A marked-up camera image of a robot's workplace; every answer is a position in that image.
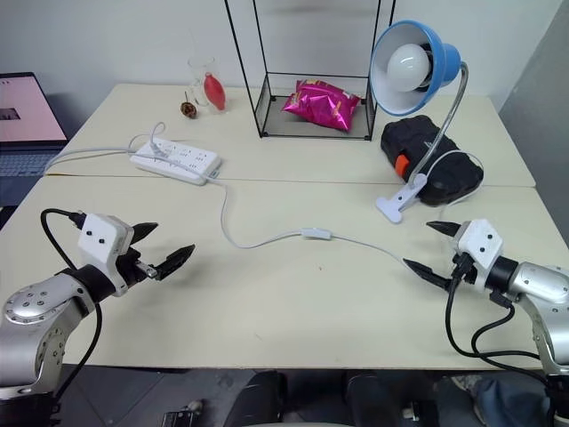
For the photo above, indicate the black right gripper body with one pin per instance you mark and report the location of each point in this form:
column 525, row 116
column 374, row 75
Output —
column 460, row 267

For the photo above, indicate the white light bulb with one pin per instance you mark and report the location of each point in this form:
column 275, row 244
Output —
column 406, row 66

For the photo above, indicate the blue denim fabric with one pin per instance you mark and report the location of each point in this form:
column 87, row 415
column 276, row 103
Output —
column 507, row 400

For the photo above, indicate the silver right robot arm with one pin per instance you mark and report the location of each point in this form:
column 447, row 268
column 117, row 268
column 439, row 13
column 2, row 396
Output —
column 542, row 284

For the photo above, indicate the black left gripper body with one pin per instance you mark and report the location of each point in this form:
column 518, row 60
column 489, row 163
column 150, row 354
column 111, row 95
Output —
column 133, row 269

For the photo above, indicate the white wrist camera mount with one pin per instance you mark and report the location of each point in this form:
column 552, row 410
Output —
column 482, row 242
column 100, row 236

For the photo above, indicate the white power strip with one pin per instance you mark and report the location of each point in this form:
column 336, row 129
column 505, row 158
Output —
column 186, row 161

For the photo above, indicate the clear drinking glass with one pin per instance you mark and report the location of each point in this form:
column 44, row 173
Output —
column 197, row 71

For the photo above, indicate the grey laptop with pink screen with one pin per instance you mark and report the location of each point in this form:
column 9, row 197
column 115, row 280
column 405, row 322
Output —
column 22, row 115

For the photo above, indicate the pink foil snack bag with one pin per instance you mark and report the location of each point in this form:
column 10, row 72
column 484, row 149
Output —
column 320, row 107

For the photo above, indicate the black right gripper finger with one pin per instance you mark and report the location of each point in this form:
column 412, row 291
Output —
column 429, row 273
column 446, row 228

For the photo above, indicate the blue clip-on desk lamp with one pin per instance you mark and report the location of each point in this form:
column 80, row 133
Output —
column 440, row 49

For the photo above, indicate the red teardrop-shaped object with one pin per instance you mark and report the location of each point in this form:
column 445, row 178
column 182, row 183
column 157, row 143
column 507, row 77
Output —
column 213, row 91

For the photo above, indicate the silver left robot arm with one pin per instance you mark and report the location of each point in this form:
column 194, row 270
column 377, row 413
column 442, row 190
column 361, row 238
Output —
column 26, row 307

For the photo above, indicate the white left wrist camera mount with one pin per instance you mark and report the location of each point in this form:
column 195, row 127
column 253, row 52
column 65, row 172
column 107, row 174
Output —
column 100, row 236

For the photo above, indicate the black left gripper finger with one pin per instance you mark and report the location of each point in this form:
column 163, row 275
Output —
column 143, row 230
column 175, row 260

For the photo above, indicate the brown pine cone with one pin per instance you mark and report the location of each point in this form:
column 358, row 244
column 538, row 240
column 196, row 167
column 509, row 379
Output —
column 189, row 110

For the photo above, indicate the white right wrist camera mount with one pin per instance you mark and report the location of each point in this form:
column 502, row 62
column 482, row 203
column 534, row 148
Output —
column 482, row 242

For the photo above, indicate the black case with orange latch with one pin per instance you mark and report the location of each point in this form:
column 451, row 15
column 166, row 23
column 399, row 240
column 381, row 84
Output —
column 409, row 138

